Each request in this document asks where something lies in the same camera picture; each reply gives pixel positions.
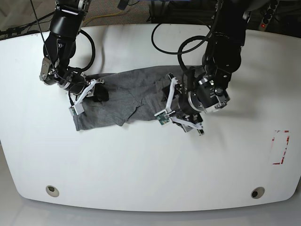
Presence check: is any left table cable grommet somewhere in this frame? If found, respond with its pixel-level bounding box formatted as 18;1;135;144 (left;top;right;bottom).
46;186;59;198

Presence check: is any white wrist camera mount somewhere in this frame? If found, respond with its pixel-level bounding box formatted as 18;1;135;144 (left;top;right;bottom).
69;79;104;116
154;73;205;135

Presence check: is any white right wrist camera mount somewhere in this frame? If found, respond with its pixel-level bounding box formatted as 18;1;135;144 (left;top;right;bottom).
69;79;104;116

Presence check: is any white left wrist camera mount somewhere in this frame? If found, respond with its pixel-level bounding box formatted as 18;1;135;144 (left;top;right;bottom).
154;73;205;135

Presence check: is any red tape rectangle marking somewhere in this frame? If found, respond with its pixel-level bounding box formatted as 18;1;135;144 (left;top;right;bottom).
270;130;290;165

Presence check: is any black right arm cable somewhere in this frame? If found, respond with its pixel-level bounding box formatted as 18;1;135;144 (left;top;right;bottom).
30;0;96;82

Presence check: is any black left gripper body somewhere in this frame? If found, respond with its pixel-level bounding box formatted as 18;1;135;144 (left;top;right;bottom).
177;94;200;120

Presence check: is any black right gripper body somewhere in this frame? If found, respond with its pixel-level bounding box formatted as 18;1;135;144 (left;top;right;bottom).
68;81;90;95

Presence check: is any right table cable grommet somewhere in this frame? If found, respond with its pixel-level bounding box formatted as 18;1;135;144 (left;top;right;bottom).
251;187;265;199

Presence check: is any yellow floor cable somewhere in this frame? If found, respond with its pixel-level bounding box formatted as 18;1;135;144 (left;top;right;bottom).
83;9;123;25

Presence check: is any black power strip red switch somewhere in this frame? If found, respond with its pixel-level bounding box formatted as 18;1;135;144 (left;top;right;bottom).
258;4;277;31

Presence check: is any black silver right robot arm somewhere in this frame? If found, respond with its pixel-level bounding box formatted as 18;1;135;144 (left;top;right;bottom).
40;0;96;96

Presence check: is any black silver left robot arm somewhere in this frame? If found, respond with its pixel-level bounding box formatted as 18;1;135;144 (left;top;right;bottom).
163;0;266;123

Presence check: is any grey T-shirt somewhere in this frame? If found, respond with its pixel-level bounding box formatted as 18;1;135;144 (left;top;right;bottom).
73;65;182;131

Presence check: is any black tripod stand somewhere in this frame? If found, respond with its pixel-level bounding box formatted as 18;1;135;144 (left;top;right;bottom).
0;11;55;40

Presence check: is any table cable grommet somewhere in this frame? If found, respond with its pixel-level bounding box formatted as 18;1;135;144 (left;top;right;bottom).
46;186;59;198
251;187;265;199

